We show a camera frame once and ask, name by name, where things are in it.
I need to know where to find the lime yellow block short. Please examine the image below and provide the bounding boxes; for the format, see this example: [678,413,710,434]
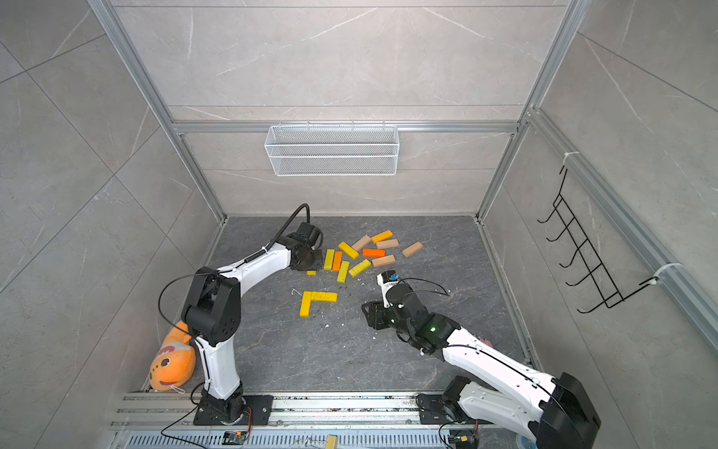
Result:
[337,261,350,284]

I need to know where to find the lime yellow block long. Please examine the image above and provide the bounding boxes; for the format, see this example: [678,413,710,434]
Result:
[349,259,372,277]

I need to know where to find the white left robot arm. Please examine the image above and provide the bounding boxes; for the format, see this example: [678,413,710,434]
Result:
[181,222,323,424]

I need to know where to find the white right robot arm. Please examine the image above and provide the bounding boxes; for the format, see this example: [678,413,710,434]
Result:
[362,271,601,448]

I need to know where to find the lime yellow block far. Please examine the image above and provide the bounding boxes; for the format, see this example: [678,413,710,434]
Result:
[323,249,335,271]

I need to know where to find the orange block upright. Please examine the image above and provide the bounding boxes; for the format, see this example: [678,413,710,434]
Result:
[332,251,343,272]

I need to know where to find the yellow block angled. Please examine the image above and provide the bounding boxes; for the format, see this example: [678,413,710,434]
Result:
[338,242,359,260]

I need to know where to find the light wooden block front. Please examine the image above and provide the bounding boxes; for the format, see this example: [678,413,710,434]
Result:
[372,254,396,268]

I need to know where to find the tan wooden block angled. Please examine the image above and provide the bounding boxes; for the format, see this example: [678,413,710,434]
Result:
[352,235,372,252]

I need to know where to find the orange block flat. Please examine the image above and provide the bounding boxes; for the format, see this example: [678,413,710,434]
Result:
[362,248,386,258]

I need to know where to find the tan wooden block middle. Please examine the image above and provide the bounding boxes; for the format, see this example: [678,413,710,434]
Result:
[376,239,399,250]

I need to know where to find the tan wooden block right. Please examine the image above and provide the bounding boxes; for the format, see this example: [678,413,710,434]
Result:
[402,241,424,257]

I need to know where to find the amber yellow block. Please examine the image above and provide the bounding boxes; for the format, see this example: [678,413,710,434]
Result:
[371,230,394,243]

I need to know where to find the orange plush toy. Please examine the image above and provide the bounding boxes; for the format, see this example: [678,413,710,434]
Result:
[149,321,196,391]

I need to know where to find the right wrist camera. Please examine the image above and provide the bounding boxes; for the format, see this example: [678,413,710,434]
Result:
[377,271,398,308]

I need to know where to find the white wire mesh basket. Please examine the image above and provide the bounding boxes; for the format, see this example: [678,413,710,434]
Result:
[265,125,400,177]

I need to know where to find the black wire hook rack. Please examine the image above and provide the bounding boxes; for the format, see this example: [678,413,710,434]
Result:
[537,167,658,314]

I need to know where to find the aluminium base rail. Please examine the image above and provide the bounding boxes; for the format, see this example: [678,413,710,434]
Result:
[105,391,584,449]

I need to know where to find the aluminium frame post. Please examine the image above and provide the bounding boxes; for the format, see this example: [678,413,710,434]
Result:
[88,0,227,224]

